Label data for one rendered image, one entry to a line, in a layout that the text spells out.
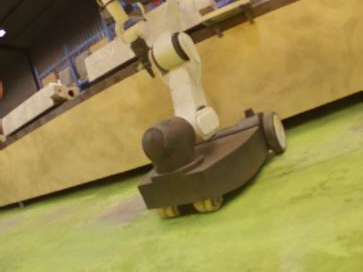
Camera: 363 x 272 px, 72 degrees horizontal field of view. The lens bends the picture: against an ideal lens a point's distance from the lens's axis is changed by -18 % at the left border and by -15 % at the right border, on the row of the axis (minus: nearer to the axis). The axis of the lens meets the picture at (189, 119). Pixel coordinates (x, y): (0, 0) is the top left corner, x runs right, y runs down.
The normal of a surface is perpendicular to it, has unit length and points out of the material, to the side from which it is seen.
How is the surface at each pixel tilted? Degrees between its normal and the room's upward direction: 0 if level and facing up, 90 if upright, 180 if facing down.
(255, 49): 90
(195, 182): 90
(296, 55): 90
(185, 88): 70
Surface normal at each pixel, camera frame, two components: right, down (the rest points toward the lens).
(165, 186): -0.43, 0.22
